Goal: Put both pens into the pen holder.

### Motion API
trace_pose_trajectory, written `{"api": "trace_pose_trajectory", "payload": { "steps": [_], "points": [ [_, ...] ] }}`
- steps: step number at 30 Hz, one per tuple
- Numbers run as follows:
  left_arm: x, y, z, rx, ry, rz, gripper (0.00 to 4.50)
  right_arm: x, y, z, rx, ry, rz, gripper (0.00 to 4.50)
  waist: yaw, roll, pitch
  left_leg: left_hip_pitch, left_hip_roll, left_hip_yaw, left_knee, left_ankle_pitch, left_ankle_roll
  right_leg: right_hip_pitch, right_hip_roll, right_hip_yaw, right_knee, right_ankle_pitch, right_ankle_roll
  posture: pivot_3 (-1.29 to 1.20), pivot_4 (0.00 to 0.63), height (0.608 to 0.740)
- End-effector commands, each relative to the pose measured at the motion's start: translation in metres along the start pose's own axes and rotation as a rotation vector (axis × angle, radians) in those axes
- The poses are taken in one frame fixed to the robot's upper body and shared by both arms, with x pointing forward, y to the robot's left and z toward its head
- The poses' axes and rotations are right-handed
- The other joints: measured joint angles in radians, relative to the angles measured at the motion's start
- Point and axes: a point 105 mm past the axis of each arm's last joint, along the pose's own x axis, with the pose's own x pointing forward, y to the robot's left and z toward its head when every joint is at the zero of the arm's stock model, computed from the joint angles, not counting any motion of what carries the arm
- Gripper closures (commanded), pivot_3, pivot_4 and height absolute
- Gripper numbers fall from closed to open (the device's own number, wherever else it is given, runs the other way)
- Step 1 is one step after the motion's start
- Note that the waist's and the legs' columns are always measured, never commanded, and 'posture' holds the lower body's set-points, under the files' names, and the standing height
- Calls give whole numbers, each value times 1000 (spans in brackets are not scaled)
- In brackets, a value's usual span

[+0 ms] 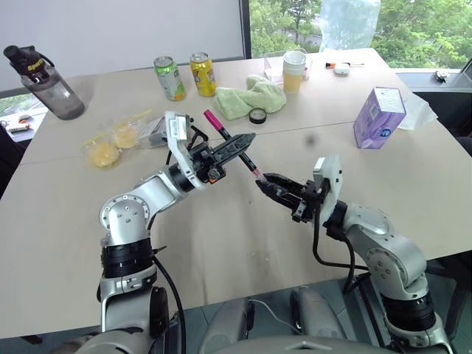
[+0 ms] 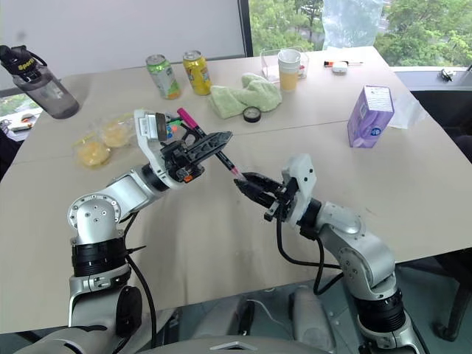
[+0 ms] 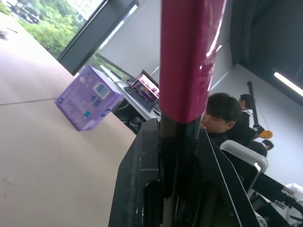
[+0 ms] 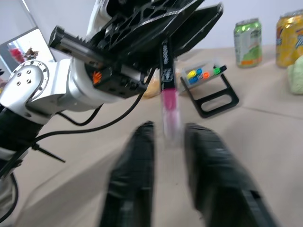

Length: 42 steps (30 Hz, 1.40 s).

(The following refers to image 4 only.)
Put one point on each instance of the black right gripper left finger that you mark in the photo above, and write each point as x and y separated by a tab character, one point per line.
132	179

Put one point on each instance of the orange capped pen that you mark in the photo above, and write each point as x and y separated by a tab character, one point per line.
206	75

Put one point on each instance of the pale green soft object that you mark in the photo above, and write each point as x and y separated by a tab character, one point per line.
296	78

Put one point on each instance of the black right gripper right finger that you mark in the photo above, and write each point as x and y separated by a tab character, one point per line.
213	170

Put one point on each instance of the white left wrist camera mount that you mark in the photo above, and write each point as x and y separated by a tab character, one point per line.
97	16

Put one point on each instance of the yellow drink can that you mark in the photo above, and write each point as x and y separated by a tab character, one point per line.
288	40

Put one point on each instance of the blue capped pen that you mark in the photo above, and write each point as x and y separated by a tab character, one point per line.
199	70
194	80

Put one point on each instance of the yellow orange bread piece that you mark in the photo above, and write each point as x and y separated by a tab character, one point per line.
152	86

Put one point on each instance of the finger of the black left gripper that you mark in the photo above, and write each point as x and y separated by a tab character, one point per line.
142	30
198	28

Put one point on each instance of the green drink can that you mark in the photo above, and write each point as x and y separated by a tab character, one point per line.
248	42

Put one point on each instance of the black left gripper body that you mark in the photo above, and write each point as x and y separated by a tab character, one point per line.
111	80

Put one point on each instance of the yellow capped pen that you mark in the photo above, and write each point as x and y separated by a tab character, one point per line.
190	74

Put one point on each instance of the green capped black pen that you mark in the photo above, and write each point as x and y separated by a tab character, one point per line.
219	69

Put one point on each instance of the pink pen with black cap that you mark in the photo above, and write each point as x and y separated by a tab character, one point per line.
168	78

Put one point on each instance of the black zip tie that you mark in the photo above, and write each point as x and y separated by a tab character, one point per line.
48	153

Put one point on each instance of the black stand with coloured buttons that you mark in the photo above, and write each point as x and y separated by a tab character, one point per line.
213	99

